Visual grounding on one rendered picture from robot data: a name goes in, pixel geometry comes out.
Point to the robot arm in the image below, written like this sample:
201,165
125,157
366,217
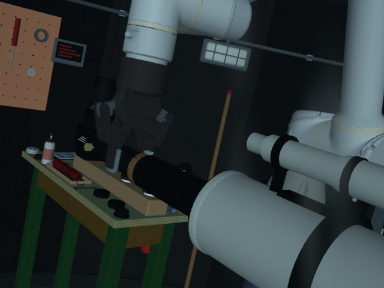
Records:
150,36

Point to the black star diagonal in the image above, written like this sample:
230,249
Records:
87,126

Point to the black eyepiece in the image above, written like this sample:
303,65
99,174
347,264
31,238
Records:
105,88

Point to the red flashlight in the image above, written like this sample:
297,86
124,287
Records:
66,169

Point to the white ringed eyepiece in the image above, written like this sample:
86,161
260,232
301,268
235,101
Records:
148,195

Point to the dark sign red lines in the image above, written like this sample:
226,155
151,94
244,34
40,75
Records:
69,52

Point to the black focuser knob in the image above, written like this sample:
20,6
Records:
184,168

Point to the white finder scope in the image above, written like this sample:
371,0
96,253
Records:
312,156

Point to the white grid wall lamp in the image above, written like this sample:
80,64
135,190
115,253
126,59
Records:
225,54

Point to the red ringed eyepiece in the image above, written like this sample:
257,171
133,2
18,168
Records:
126,179

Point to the red knob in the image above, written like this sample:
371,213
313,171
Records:
145,249

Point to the white tape roll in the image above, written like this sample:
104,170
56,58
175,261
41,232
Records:
31,150

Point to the grey disc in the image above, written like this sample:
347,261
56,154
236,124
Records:
31,72

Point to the grey booklet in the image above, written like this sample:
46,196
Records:
64,155

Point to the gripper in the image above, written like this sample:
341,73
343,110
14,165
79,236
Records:
141,81

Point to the grey lock screw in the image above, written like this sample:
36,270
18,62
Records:
148,152

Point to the white refractor telescope tube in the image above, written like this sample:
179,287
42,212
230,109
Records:
240,216

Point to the white bottle pink label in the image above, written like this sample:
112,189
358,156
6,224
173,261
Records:
48,151

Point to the wooden pole red tip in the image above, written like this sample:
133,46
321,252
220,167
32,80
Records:
221,132

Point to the green legged plywood table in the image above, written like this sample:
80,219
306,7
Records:
90,222

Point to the grey conduit rail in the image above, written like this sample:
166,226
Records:
285,53

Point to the yellow set screw knob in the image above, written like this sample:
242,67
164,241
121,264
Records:
88,147

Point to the black drawtube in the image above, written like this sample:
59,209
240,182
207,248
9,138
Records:
171,180

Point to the wooden eyepiece rack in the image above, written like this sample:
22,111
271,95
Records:
120,189

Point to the orange pegboard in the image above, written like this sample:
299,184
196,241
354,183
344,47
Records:
27,87

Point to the wooden tray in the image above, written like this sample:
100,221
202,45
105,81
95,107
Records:
81,181

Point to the black round cap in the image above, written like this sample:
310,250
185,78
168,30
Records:
100,193
121,213
116,203

